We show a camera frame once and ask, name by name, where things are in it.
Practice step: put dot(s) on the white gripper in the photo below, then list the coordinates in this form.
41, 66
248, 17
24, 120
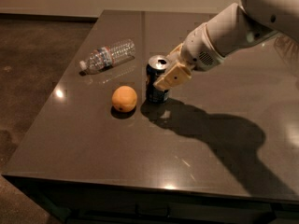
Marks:
198, 50

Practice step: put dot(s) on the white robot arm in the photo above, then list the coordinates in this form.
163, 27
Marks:
239, 26

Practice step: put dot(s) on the orange fruit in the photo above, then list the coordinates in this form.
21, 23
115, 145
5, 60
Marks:
124, 99

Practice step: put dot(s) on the clear plastic water bottle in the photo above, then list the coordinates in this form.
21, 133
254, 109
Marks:
108, 56

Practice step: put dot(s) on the dark drawer handle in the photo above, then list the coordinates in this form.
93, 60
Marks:
152, 211

